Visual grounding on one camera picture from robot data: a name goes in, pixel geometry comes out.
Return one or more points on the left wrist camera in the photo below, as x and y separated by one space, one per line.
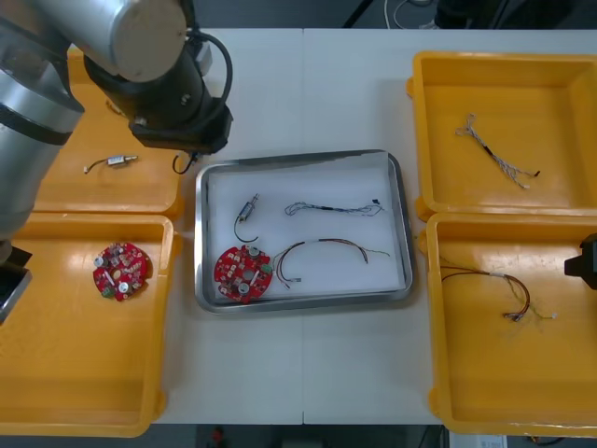
204 56

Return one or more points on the white box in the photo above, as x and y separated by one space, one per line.
476 441

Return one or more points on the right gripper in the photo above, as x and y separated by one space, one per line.
588 266

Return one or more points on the white sheet liner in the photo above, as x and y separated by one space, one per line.
326 275

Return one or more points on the yellow-orange plastic bin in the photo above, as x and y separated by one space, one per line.
116 196
93 373
490 70
503 373

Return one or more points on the steel tray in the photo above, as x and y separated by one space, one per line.
303 305

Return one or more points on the solenoid with white label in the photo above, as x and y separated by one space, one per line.
116 161

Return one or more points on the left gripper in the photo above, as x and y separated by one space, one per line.
186 133

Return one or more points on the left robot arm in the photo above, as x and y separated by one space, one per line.
37 116

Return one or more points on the black stand leg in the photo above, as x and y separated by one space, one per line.
356 14

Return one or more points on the round red circuit board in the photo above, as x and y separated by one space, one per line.
122 271
242 275

